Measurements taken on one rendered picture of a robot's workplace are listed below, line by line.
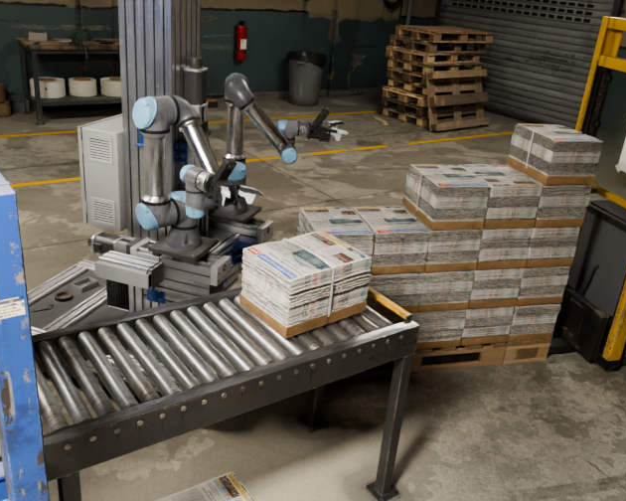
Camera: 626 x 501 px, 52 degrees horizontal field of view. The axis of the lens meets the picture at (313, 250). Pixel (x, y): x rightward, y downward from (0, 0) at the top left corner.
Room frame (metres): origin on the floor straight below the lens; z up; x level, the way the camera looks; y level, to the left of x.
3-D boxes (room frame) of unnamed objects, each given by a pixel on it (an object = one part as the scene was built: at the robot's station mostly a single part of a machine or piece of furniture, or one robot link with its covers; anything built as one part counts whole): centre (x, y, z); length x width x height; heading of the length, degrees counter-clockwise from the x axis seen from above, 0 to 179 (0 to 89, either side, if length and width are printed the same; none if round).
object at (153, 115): (2.47, 0.66, 1.19); 0.15 x 0.12 x 0.55; 137
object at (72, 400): (1.57, 0.70, 0.78); 0.47 x 0.05 x 0.05; 37
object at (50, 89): (8.24, 2.86, 0.55); 1.80 x 0.70 x 1.09; 127
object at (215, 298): (2.09, 0.44, 0.74); 1.34 x 0.05 x 0.12; 127
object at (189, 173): (2.30, 0.46, 1.21); 0.11 x 0.08 x 0.09; 47
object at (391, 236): (3.13, -0.52, 0.42); 1.17 x 0.39 x 0.83; 107
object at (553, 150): (3.34, -1.21, 0.65); 0.39 x 0.30 x 1.29; 17
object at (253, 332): (1.96, 0.19, 0.78); 0.47 x 0.05 x 0.05; 37
